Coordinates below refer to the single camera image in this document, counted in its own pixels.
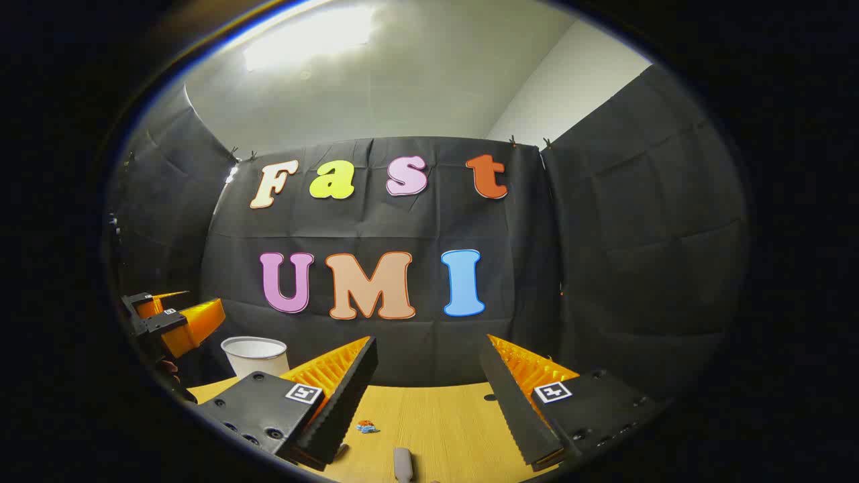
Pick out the black backdrop cloth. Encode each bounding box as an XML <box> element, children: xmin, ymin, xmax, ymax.
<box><xmin>107</xmin><ymin>64</ymin><xmax>749</xmax><ymax>403</ymax></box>

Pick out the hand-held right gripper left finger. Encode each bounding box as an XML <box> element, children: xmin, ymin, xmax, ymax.
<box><xmin>193</xmin><ymin>335</ymin><xmax>379</xmax><ymax>472</ymax></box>

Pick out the wooden desktop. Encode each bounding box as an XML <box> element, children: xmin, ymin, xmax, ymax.
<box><xmin>187</xmin><ymin>376</ymin><xmax>585</xmax><ymax>483</ymax></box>

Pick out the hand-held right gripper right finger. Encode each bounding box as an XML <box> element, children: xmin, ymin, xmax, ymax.
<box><xmin>478</xmin><ymin>333</ymin><xmax>666</xmax><ymax>472</ymax></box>

